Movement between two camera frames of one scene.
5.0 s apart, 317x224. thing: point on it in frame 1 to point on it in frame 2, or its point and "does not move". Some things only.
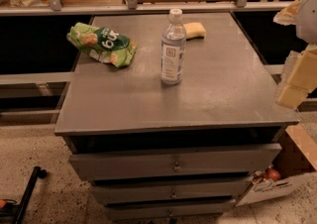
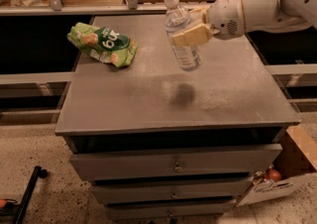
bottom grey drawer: [168, 211] does not move
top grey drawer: [187, 163] does not move
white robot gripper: [307, 16] to [225, 16]
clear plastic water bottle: [173, 45] to [178, 18]
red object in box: [271, 173] does not move
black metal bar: [37, 173] does not move
